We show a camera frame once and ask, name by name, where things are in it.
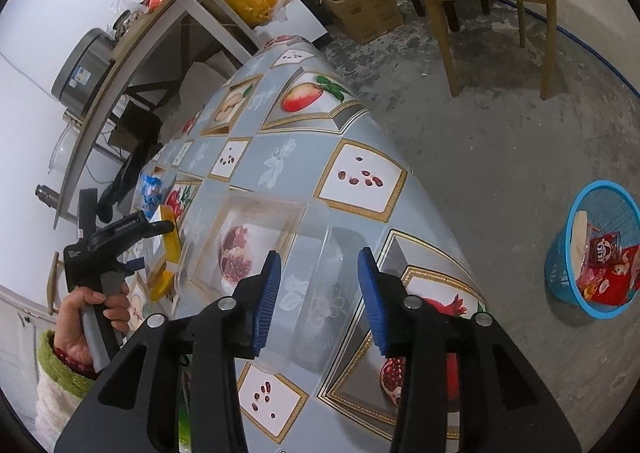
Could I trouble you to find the yellow medicine box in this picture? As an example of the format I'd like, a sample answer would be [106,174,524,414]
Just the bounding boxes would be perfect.
[146,205,182,303]

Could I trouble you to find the clear plastic container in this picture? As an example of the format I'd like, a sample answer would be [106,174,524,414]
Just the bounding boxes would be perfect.
[172,180,384,374]

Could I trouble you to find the blue wrapper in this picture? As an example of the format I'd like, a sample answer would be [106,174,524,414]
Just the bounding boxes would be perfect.
[141,174,164,220]

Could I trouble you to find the red snack bag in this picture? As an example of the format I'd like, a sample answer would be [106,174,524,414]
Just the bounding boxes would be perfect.
[577,244,639,307]

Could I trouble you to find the brown paper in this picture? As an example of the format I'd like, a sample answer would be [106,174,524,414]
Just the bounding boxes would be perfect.
[570,210,592,280]

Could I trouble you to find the red tin can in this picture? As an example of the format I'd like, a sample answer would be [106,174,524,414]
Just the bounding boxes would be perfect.
[588,232,623,268]

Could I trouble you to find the blue plastic trash basket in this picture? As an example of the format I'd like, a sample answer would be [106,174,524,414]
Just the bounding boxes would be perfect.
[544,180,639,320]

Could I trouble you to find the person's left hand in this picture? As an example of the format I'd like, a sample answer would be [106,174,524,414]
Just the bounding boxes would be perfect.
[52,282,130,372]

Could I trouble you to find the left wooden chair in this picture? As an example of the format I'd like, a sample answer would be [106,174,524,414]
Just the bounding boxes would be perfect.
[46,251,64,315]

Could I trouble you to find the metal thermos flask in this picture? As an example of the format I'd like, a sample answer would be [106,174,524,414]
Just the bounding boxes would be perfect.
[35,184,60,209]

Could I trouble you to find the clear plastic bowl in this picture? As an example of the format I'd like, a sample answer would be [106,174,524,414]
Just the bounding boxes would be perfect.
[48,124,78,173]

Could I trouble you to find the fruit pattern tablecloth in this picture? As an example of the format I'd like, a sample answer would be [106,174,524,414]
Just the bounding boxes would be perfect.
[130,36,486,452]

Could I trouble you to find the black clothes under table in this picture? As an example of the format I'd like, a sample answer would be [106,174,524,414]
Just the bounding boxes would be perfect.
[96,142,163,223]

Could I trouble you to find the grey rice cooker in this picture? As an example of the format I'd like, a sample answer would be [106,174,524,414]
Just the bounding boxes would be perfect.
[51,28,116,119]

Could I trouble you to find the white side table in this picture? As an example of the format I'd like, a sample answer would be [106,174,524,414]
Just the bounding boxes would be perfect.
[52,0,262,231]

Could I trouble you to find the cardboard box on floor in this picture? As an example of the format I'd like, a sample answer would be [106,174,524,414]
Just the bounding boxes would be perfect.
[322,0,404,46]

